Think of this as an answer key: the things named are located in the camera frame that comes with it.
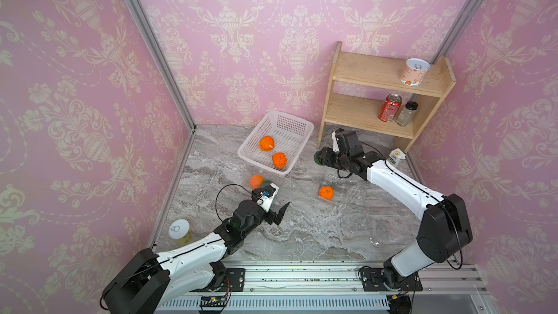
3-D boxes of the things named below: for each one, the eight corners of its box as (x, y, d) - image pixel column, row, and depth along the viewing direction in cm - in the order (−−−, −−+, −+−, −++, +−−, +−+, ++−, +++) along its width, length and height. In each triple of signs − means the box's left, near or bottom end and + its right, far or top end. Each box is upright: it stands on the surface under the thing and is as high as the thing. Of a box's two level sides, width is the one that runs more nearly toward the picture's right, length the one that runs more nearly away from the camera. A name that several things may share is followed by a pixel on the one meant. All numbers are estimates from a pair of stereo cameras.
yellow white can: (171, 243, 84) (164, 239, 79) (177, 224, 89) (171, 219, 84) (192, 243, 84) (186, 239, 79) (196, 224, 89) (191, 219, 84)
